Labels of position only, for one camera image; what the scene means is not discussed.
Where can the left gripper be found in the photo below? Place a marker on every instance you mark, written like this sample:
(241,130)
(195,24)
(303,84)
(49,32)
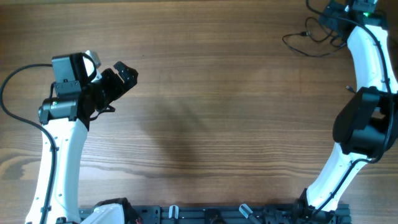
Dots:
(119,89)

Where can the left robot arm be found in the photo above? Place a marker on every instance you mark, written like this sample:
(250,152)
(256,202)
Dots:
(82,93)

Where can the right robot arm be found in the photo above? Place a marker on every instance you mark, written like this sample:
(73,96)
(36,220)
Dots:
(367,126)

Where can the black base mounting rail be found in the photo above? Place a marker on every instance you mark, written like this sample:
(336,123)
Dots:
(268,214)

